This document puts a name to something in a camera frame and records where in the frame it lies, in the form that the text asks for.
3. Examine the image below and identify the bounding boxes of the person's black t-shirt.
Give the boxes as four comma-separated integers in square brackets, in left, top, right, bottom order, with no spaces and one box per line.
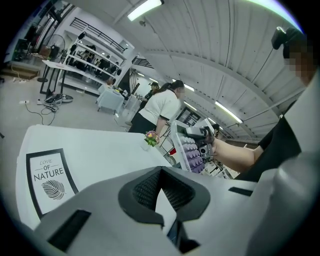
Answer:
[234,99,302,183]

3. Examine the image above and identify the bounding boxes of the black framed leaf print picture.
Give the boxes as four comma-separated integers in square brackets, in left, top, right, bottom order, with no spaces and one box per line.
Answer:
[25,147,80,220]

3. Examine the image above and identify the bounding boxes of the table with white cloth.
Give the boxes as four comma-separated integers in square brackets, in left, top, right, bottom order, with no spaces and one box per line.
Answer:
[96,84,125,116]

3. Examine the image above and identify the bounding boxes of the black floor cable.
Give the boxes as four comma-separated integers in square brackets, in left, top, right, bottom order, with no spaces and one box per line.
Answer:
[24,102,55,126]

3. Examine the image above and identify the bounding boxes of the person's right forearm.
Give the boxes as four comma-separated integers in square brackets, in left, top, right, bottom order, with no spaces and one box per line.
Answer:
[212,137,263,174]

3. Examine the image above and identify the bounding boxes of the pink flowers in white pot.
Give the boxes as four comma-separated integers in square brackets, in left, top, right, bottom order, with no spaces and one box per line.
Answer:
[144,129,161,148]

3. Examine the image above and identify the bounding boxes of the white high table black legs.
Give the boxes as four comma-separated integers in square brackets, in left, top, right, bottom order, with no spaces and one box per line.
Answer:
[39,59,76,95]

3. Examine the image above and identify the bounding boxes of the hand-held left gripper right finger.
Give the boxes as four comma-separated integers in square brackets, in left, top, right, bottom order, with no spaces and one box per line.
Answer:
[161,166,211,222]

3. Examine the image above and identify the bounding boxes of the black and white floor device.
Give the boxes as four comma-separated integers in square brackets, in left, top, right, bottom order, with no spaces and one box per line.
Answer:
[44,93,75,107]

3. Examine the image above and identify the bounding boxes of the person's head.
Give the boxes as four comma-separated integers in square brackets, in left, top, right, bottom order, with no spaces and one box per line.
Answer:
[282,27,317,87]

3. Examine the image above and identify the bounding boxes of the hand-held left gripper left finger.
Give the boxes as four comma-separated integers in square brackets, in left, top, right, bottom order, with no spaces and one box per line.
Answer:
[117,166,165,225]

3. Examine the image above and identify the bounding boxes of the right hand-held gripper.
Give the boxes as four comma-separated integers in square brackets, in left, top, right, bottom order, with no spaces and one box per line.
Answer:
[186,126,216,160]

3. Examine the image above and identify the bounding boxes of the white calculator with purple keys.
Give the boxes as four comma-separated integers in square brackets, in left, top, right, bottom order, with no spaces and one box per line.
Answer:
[170,118,216,175]

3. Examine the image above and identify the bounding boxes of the white shelving unit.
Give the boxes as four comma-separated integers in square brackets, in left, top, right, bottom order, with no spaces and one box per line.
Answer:
[58,29,128,97]

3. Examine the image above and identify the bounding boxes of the black standing fan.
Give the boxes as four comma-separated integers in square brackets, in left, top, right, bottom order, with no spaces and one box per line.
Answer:
[37,34,66,83]

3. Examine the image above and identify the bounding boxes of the black head-worn camera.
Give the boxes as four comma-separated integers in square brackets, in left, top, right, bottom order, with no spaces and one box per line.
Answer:
[271,26,288,50]

